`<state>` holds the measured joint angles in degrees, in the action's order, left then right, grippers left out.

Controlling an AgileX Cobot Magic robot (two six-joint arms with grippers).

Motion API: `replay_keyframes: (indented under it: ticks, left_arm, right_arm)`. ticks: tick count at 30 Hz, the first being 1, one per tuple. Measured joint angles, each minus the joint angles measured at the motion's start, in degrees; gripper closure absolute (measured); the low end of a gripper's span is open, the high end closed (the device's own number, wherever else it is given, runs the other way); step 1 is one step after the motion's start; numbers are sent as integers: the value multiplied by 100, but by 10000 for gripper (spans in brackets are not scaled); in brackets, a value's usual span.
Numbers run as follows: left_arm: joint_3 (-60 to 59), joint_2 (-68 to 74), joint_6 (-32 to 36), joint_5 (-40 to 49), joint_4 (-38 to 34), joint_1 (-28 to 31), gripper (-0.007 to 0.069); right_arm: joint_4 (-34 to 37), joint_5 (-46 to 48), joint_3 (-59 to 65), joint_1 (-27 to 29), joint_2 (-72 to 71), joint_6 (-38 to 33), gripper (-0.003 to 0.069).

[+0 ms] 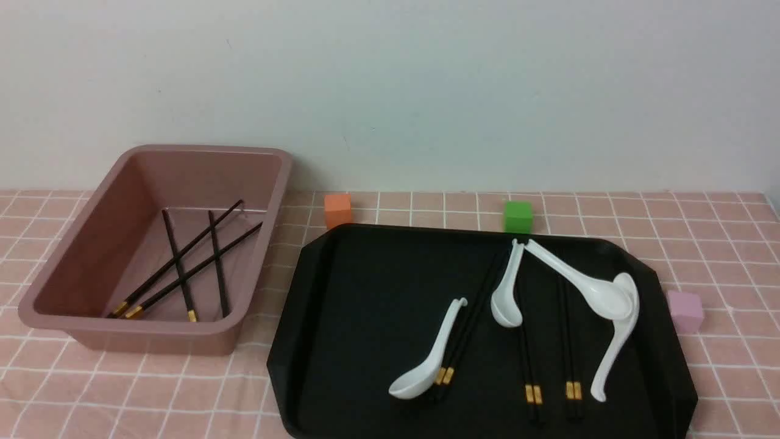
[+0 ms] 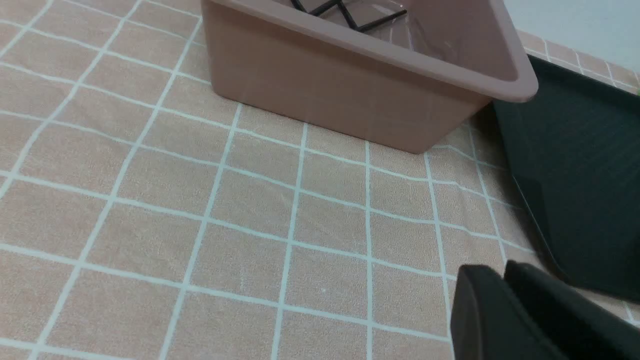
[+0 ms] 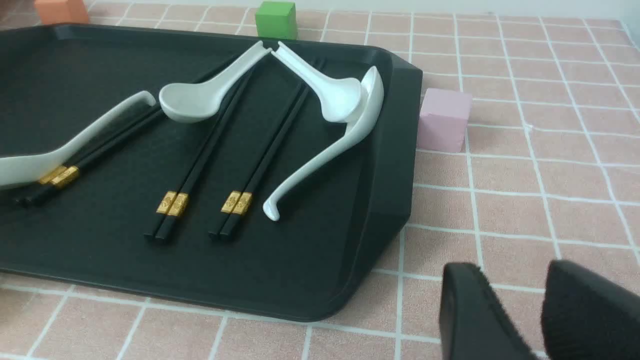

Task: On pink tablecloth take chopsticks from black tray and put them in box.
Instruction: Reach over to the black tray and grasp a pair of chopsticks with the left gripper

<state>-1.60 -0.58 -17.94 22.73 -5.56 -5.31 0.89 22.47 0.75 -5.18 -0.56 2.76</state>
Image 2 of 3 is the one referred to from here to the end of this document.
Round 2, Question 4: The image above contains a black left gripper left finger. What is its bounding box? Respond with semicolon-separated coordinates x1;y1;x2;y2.
450;264;568;360

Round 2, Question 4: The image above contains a dark green plastic tray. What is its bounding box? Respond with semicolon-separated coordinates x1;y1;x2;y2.
493;55;640;303

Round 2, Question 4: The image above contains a pink checkered tablecloth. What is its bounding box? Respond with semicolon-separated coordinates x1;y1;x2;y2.
0;0;640;360

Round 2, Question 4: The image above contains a black chopstick gold band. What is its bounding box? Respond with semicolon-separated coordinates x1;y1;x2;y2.
354;9;407;34
336;0;360;32
291;0;341;16

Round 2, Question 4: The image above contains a pink plastic bin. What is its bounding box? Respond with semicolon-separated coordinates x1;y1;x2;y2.
201;0;538;154

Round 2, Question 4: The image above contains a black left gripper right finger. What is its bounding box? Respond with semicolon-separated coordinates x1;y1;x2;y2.
503;260;640;360

